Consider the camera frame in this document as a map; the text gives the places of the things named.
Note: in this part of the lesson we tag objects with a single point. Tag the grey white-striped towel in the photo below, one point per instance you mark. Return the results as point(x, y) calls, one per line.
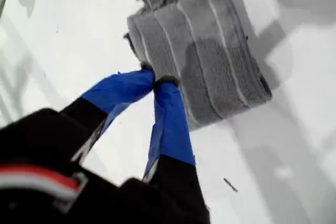
point(210, 51)

